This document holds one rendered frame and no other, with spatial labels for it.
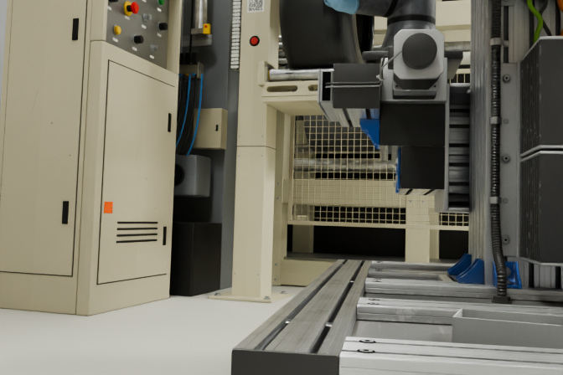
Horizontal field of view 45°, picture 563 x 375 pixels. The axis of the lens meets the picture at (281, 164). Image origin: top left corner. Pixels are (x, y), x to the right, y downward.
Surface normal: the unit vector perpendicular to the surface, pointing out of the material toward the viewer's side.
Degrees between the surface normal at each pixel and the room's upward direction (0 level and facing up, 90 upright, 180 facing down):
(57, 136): 90
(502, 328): 90
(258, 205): 90
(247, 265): 90
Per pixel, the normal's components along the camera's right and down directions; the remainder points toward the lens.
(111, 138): 0.95, 0.00
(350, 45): 0.46, 0.47
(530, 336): -0.36, -0.08
